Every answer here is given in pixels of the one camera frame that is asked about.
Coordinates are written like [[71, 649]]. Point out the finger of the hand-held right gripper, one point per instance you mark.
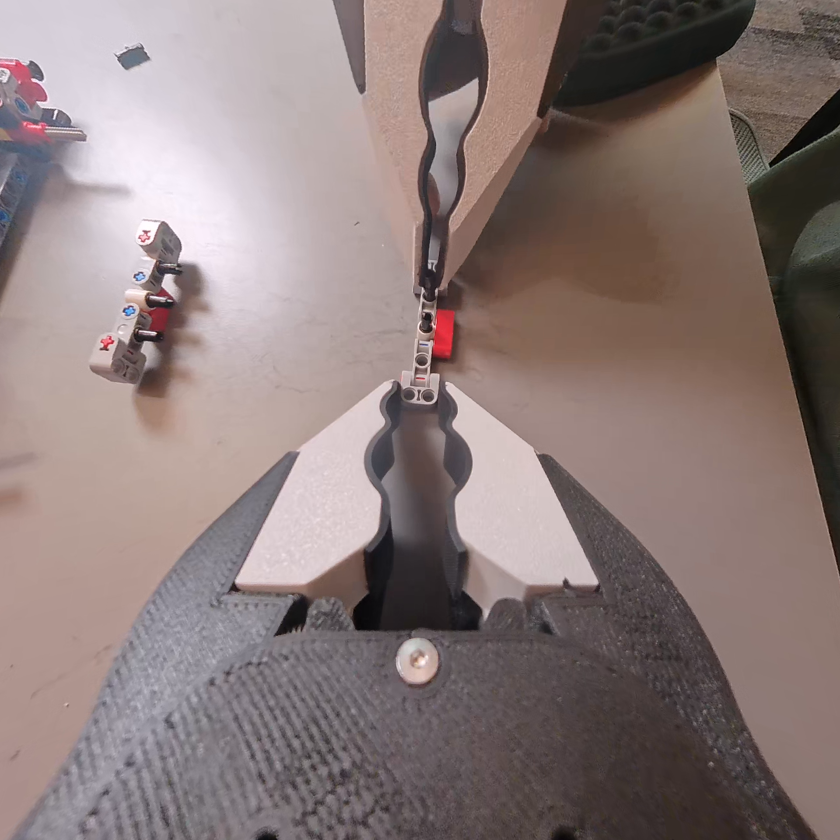
[[518, 79], [394, 79]]

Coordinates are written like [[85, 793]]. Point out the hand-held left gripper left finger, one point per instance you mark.
[[308, 518]]

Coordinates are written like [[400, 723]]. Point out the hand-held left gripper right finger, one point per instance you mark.
[[525, 518]]

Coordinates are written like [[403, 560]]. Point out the grey lego beam assembly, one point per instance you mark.
[[420, 358], [118, 364]]

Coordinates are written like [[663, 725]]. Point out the small black lego piece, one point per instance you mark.
[[132, 57]]

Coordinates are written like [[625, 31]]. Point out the lego car model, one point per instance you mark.
[[26, 92]]

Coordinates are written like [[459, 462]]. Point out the person's grey shoe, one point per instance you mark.
[[748, 148]]

